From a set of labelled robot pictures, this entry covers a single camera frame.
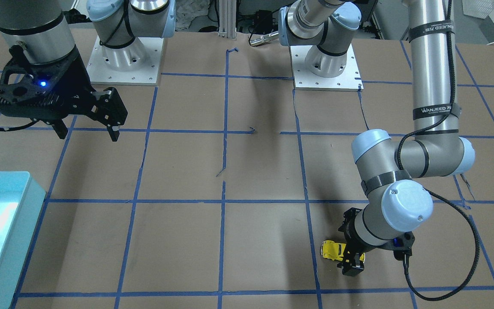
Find yellow beetle toy car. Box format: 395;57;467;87
321;240;346;262

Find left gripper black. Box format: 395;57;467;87
337;207;415;276

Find teal plastic storage bin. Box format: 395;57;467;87
0;171;46;309

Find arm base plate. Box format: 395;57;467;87
290;45;364;91
86;37;165;86

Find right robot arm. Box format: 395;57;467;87
0;0;176;142

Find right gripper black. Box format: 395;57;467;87
0;45;128;142

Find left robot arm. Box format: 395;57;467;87
278;0;475;276

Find black braided cable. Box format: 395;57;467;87
395;0;483;301

